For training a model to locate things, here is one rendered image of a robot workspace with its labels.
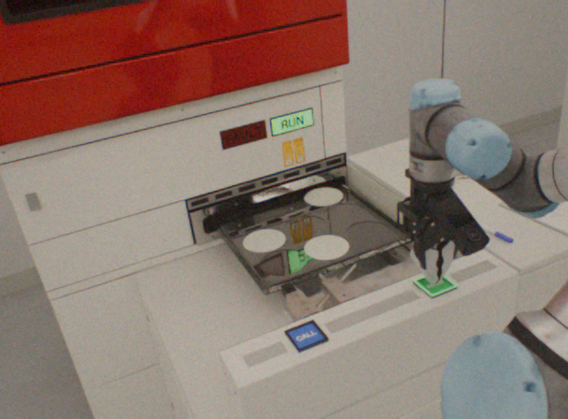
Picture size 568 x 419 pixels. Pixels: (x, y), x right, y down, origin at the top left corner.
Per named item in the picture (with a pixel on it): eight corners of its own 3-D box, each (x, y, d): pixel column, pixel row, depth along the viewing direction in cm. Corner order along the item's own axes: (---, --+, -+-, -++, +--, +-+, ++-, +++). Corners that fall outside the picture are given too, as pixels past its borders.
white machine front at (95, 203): (48, 296, 140) (-12, 139, 120) (344, 199, 166) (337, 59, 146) (50, 302, 137) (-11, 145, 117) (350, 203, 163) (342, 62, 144)
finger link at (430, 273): (418, 271, 109) (418, 229, 104) (439, 287, 104) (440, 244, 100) (404, 276, 108) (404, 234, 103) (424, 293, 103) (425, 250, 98)
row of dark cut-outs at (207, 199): (188, 209, 143) (186, 200, 142) (342, 162, 157) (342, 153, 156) (188, 209, 143) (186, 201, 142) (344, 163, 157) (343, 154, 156)
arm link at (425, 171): (468, 152, 92) (425, 166, 89) (466, 179, 94) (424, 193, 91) (437, 137, 98) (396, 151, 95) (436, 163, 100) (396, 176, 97)
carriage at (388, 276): (284, 318, 119) (283, 307, 117) (431, 261, 130) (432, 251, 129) (301, 340, 112) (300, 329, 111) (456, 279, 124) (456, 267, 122)
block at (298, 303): (286, 305, 117) (284, 294, 116) (301, 299, 119) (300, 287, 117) (304, 327, 111) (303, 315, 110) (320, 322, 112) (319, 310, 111)
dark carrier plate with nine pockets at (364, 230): (214, 219, 148) (214, 217, 148) (333, 182, 159) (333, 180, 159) (269, 289, 121) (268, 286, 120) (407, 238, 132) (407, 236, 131)
